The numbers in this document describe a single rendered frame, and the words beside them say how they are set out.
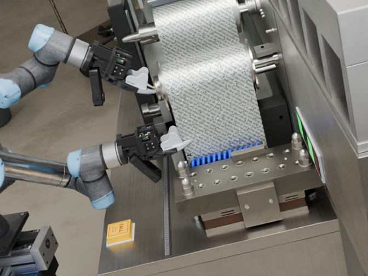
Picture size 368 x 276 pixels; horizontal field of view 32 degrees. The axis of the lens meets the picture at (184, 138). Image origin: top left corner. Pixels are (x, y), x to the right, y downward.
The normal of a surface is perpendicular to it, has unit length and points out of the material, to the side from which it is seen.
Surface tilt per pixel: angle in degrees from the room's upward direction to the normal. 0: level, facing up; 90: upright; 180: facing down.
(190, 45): 92
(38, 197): 0
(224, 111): 90
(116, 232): 0
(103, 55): 90
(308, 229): 90
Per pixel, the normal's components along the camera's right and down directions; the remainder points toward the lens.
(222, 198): 0.04, 0.46
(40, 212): -0.25, -0.85
